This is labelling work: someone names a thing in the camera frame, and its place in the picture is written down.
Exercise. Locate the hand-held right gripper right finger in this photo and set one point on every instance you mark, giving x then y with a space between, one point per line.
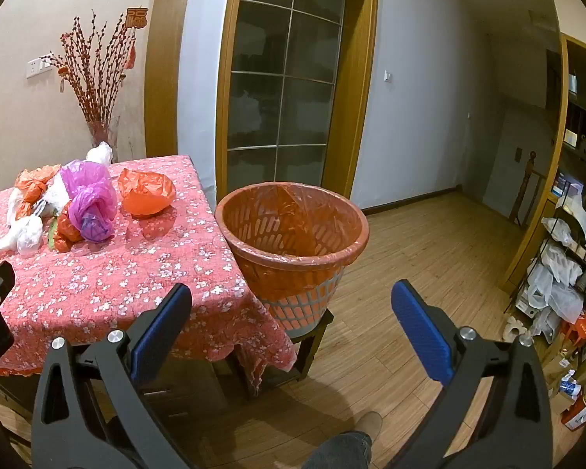
420 332

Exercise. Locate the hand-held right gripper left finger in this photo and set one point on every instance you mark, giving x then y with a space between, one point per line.
158 337

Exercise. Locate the large white plastic bag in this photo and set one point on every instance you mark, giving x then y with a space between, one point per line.
22 239

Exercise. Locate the yellow-green plastic bag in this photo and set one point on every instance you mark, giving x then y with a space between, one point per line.
53 234

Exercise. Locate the white printed plastic bag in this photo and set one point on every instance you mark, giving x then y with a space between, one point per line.
51 195

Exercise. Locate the knotted orange plastic bag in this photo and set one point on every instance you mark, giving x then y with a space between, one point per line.
31 183

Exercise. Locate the purple plastic bag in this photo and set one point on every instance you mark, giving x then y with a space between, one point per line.
90 195

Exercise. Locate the round orange plastic bag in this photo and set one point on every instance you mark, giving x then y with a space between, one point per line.
146 198

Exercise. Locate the orange lattice waste basket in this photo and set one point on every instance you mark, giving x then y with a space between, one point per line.
293 273

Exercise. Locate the small white plastic bag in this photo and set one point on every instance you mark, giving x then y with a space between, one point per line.
100 152

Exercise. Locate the red floral tablecloth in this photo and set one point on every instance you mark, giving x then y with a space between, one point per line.
127 273

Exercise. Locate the person's brown shoe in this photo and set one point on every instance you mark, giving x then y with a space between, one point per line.
370 425

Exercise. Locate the dark wooden stool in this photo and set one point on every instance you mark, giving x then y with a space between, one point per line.
312 347

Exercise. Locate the person's leg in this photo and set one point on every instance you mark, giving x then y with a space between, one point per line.
342 449

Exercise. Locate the colourful cardboard box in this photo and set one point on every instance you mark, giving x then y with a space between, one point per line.
581 408

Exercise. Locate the clear glass vase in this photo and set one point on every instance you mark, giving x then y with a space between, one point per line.
100 132

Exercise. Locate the red berry branch bouquet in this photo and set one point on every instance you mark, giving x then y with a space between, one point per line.
95 73

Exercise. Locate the wooden shelf unit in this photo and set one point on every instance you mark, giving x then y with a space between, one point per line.
564 122

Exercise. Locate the red hanging tassel decoration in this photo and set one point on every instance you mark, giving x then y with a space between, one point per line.
135 19

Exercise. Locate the white wall outlet panel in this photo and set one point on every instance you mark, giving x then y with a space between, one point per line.
34 66

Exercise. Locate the glass door with wooden frame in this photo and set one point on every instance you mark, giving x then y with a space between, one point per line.
283 107

